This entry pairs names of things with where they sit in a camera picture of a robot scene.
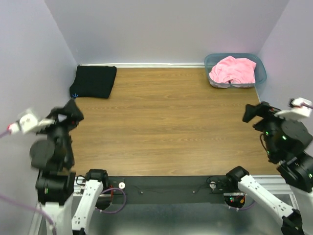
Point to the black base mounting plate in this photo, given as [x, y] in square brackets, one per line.
[171, 190]

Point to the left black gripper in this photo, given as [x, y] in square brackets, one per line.
[74, 115]

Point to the teal plastic bin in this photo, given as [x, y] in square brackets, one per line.
[260, 72]

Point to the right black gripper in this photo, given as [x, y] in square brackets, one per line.
[263, 108]

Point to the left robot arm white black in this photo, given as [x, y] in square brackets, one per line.
[54, 159]

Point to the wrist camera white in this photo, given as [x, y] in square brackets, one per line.
[300, 108]
[29, 122]

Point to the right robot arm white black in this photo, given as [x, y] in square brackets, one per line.
[285, 139]

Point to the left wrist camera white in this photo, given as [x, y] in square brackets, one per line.
[29, 122]

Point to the pink t shirt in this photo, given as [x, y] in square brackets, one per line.
[232, 70]

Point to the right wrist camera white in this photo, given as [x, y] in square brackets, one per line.
[300, 108]

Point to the black t shirt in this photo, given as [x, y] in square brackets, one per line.
[93, 81]

